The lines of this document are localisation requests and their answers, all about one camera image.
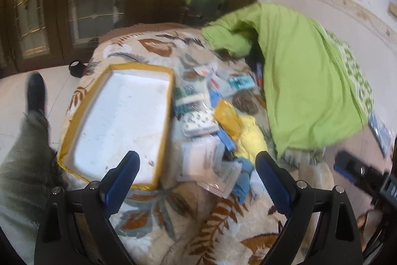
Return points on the blue cloth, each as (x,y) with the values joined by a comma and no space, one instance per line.
(245,181)

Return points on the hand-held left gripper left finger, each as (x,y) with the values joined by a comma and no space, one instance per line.
(118,187)

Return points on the red and white packet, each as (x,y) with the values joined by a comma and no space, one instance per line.
(204,70)

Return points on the clear striped packet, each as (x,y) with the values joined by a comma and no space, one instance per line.
(218,85)

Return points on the clear plastic packet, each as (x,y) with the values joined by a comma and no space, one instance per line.
(223,181)
(200,156)

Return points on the brown knitted sock bundle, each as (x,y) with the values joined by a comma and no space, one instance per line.
(245,102)

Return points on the orange-yellow packet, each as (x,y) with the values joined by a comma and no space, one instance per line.
(228,119)

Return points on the light blue packet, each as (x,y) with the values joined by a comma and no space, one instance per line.
(380,131)

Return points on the leaf-printed blanket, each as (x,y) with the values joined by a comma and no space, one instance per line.
(192,221)

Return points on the person's black shoe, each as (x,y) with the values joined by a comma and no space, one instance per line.
(35,91)

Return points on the blue-green packet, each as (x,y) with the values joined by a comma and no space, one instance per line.
(187,97)

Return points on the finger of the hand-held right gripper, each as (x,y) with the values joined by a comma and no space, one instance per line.
(350,165)

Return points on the white dotted packet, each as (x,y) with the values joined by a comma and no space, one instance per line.
(198,123)

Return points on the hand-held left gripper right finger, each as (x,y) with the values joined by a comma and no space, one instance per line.
(276,187)

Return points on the black round object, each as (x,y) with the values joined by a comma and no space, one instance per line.
(76,68)

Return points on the small blue packet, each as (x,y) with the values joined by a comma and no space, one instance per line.
(226,140)

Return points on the person's trousered leg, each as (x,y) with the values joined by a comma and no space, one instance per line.
(24,175)

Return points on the yellow cloth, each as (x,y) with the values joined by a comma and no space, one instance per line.
(251,140)

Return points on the gold-rimmed white box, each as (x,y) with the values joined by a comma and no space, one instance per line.
(124,116)

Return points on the teal packet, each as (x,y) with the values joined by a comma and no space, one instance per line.
(241,82)

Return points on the green blanket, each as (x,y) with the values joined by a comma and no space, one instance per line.
(297,66)

